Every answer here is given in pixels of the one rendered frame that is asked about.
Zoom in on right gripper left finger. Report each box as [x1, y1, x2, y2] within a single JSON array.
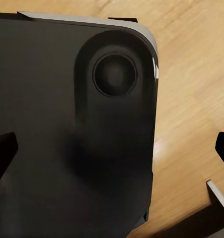
[[0, 132, 18, 179]]

